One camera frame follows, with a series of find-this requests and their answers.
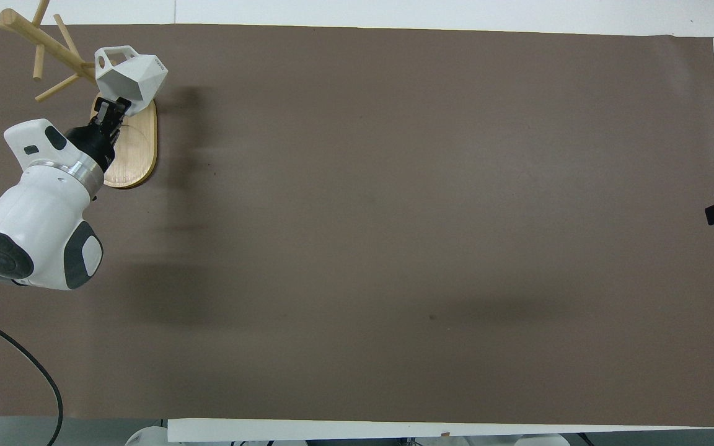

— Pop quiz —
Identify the wooden cup rack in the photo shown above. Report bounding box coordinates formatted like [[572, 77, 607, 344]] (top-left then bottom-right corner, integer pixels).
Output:
[[0, 0, 159, 190]]

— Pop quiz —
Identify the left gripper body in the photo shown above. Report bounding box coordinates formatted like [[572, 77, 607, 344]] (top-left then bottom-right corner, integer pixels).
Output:
[[64, 120, 120, 174]]

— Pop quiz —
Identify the black cable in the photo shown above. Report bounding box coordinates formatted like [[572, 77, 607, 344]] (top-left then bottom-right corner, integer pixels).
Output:
[[0, 307, 64, 446]]

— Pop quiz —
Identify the white faceted cup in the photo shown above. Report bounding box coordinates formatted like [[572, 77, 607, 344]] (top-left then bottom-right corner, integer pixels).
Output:
[[94, 45, 169, 118]]

